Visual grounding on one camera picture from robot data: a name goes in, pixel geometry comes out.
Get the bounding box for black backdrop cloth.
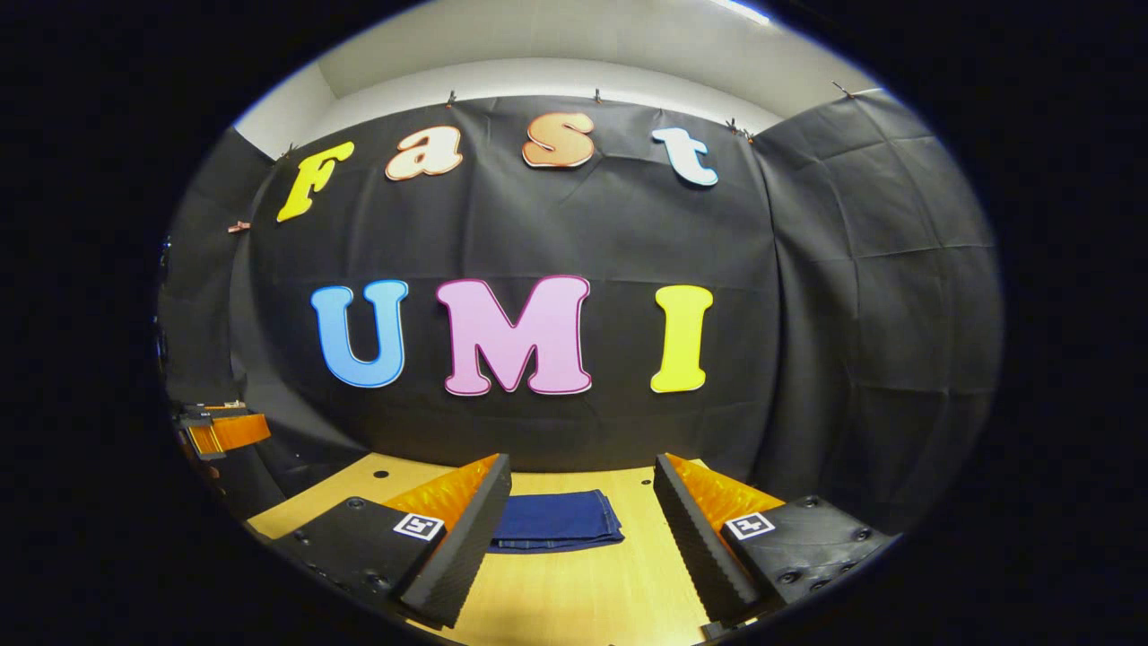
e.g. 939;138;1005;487
157;90;1004;539

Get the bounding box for blue jeans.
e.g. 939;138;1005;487
489;489;626;554

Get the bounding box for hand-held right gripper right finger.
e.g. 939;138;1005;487
652;453;900;629

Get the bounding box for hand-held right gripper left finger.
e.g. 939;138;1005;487
269;453;513;630

